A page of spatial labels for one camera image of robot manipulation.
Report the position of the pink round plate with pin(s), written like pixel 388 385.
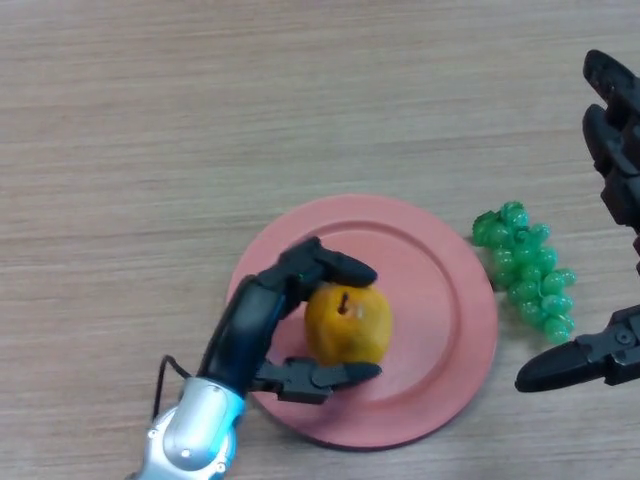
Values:
pixel 430 310

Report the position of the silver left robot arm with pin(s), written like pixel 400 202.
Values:
pixel 195 435

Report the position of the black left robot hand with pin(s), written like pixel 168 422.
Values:
pixel 245 330

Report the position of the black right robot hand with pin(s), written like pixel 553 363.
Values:
pixel 620 150

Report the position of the green grape bunch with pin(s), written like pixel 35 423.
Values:
pixel 532 275

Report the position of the yellow pear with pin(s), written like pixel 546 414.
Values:
pixel 350 330

